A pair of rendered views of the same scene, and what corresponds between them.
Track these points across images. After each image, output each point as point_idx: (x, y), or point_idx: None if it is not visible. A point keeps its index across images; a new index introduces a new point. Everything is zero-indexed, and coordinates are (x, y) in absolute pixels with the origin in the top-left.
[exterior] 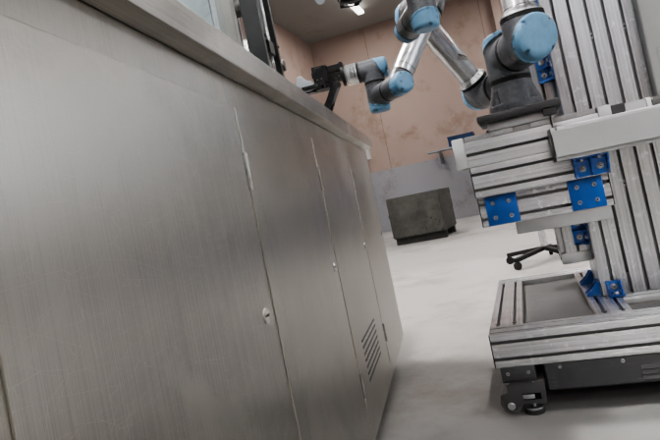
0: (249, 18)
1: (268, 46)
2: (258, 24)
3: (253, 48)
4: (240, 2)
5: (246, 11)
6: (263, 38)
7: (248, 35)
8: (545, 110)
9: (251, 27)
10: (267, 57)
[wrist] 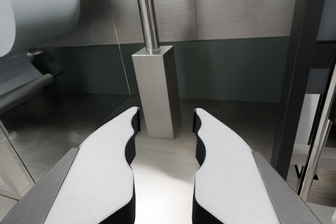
0: (291, 49)
1: (335, 112)
2: (291, 72)
3: (281, 106)
4: (295, 3)
5: (293, 30)
6: (287, 105)
7: (284, 80)
8: None
9: (287, 70)
10: (282, 138)
